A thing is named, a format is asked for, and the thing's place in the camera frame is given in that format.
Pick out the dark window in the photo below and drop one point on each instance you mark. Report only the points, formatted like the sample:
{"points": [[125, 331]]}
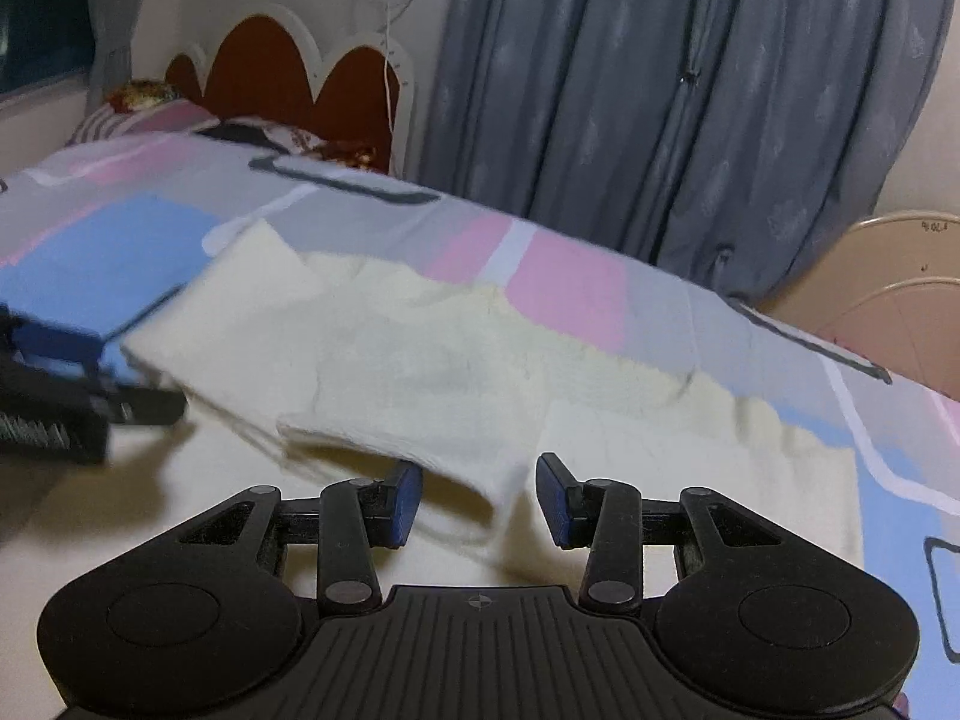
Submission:
{"points": [[41, 15]]}

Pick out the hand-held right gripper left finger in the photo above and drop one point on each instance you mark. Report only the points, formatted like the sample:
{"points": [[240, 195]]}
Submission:
{"points": [[402, 504]]}

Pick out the brown scalloped headboard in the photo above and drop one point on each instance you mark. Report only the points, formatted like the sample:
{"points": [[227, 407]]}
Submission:
{"points": [[255, 67]]}

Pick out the cream arched board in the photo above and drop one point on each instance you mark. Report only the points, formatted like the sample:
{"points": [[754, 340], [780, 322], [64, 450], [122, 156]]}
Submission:
{"points": [[885, 300]]}

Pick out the white towel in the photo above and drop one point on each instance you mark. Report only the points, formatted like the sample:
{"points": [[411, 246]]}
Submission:
{"points": [[412, 345]]}

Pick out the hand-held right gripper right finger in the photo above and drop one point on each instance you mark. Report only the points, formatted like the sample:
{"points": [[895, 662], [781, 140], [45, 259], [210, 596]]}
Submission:
{"points": [[550, 504]]}

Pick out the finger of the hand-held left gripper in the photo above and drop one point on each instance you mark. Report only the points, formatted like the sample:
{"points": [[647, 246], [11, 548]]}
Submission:
{"points": [[52, 341], [139, 405]]}

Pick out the gold patterned cushion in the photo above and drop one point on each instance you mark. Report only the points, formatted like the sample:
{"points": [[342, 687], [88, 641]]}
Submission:
{"points": [[352, 156]]}

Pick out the printed white pillow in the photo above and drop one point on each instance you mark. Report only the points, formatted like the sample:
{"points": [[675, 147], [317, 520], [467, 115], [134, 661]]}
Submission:
{"points": [[274, 136]]}

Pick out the floral cushion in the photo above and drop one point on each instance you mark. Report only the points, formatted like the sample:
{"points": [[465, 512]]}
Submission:
{"points": [[142, 95]]}

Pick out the pink striped pillow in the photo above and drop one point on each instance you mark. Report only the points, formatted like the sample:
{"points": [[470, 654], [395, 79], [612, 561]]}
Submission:
{"points": [[135, 124]]}

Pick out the pastel patterned bed sheet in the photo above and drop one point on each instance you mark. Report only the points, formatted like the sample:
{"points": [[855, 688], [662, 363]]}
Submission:
{"points": [[570, 277]]}

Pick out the blue-grey curtain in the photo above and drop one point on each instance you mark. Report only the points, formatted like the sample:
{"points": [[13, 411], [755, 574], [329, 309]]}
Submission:
{"points": [[637, 105], [120, 30]]}

